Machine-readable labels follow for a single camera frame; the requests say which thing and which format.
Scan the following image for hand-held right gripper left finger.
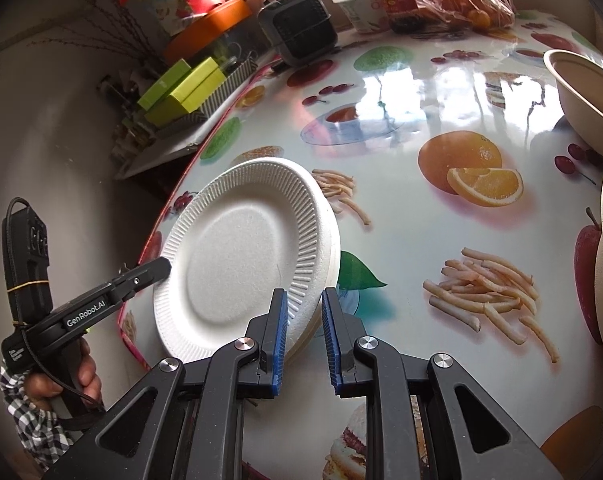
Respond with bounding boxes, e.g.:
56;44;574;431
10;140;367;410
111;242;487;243
41;287;288;480

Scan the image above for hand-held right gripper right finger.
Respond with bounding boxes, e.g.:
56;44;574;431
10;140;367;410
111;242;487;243
321;287;565;480

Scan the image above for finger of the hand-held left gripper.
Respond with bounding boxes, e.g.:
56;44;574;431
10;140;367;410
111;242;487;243
116;256;173;295

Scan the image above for person's left forearm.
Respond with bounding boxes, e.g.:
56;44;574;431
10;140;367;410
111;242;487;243
0;365;77;471

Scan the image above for person's left hand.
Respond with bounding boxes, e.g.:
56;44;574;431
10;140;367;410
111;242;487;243
24;337;103;413

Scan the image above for green box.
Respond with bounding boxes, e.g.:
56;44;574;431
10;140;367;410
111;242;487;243
145;56;228;128
136;58;192;111

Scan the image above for striped basket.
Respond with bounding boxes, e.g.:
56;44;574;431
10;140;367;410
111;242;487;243
201;57;259;121

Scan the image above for dried branches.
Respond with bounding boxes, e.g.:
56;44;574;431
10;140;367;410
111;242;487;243
81;0;162;61

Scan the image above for orange plastic tray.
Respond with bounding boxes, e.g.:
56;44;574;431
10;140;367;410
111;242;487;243
164;0;259;63

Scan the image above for small grey heater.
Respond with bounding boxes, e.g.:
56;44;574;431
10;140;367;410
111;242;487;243
257;0;339;68

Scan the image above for white plastic tub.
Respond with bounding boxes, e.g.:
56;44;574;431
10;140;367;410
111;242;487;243
332;0;395;35

